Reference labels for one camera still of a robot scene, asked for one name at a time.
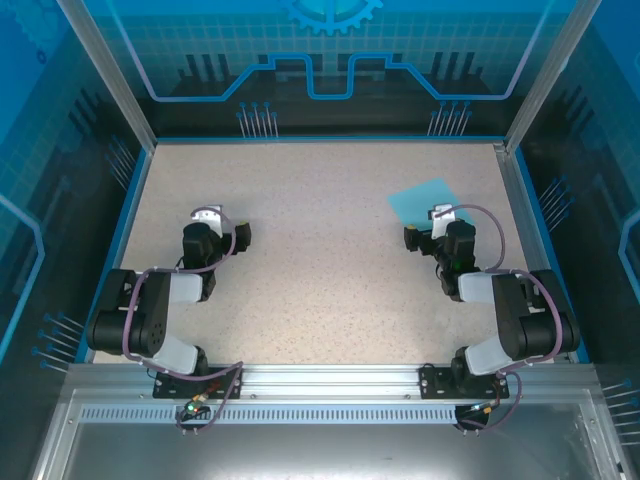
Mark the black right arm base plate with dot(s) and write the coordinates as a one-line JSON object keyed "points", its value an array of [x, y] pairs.
{"points": [[435, 382]]}

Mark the blue table border strip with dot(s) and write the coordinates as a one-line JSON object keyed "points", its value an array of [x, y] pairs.
{"points": [[550, 250], [115, 250]]}

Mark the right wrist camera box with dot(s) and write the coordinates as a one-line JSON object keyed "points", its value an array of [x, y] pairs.
{"points": [[442, 220]]}

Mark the aluminium mounting rail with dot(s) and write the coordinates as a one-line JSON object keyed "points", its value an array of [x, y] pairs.
{"points": [[325, 380]]}

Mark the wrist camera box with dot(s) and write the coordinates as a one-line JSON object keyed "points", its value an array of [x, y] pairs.
{"points": [[207, 217], [442, 220]]}

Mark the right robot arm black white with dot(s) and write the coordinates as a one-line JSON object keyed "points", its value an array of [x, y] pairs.
{"points": [[510, 310]]}

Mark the aluminium side rail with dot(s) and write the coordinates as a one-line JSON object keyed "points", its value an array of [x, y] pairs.
{"points": [[525, 240]]}

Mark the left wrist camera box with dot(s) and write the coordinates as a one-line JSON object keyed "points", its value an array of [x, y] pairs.
{"points": [[207, 217]]}

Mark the brushed metal panel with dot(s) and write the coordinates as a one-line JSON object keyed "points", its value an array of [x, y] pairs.
{"points": [[320, 450]]}

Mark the aluminium frame post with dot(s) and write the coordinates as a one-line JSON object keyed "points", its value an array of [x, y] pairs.
{"points": [[545, 80], [115, 85]]}

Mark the light blue paper sheet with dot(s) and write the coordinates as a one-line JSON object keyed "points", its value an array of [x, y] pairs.
{"points": [[425, 195]]}

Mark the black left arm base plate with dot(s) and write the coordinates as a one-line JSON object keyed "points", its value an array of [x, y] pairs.
{"points": [[170, 387]]}

